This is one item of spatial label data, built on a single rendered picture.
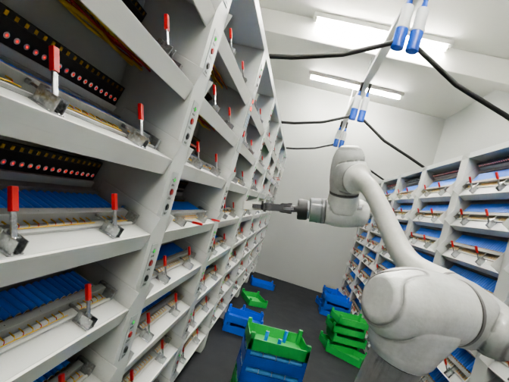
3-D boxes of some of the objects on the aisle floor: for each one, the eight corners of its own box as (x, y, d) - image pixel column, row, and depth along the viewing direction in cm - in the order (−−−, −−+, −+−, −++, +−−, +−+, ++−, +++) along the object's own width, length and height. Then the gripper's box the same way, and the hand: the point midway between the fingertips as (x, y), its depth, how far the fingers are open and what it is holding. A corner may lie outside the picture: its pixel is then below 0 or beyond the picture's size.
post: (166, 405, 167) (268, 51, 169) (158, 418, 158) (266, 42, 160) (129, 391, 170) (229, 43, 171) (119, 402, 160) (226, 33, 162)
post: (73, 547, 98) (248, -56, 99) (49, 583, 88) (243, -83, 90) (12, 519, 100) (184, -68, 102) (-17, 551, 91) (173, -96, 93)
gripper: (308, 221, 114) (238, 215, 117) (306, 219, 133) (247, 214, 136) (310, 198, 114) (240, 193, 117) (307, 199, 133) (248, 195, 136)
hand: (252, 205), depth 126 cm, fingers open, 6 cm apart
